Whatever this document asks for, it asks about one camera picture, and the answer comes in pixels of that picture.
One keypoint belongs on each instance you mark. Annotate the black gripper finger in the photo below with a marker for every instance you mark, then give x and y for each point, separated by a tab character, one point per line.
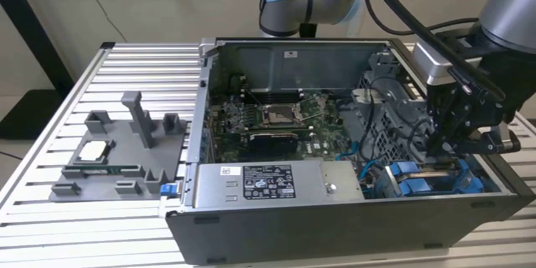
439	136
496	144

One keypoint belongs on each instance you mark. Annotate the hard disk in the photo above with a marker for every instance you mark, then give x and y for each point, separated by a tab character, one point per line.
412	183

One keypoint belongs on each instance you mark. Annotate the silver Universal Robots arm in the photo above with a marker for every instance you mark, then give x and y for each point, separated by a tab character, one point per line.
511	1

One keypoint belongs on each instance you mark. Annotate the grey disk bay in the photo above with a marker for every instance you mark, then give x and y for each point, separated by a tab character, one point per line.
390	114

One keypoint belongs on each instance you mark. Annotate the green motherboard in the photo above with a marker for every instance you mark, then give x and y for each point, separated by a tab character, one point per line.
323	145

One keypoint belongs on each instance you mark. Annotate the silver power supply unit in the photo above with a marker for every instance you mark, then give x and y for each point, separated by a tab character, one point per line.
310	183

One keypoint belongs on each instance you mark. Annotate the CPU socket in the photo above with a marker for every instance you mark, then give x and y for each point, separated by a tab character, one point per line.
279	117

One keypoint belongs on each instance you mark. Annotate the black graphics card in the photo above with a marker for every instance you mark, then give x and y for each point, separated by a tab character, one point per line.
272	144

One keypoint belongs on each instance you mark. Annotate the open grey PC case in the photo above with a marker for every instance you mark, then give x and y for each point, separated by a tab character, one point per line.
318	236

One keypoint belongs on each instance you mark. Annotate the blue plastic latch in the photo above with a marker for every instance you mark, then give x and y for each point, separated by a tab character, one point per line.
167	190

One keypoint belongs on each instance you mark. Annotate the grey parts rack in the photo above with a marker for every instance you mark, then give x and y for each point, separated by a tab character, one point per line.
126	152

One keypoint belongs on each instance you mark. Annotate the silver CPU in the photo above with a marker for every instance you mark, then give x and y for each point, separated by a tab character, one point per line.
95	151

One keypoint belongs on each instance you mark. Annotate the black monitor stand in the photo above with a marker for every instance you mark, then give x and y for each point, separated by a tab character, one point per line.
30	45

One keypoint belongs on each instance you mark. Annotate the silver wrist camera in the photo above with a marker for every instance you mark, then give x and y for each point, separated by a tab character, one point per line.
430	59

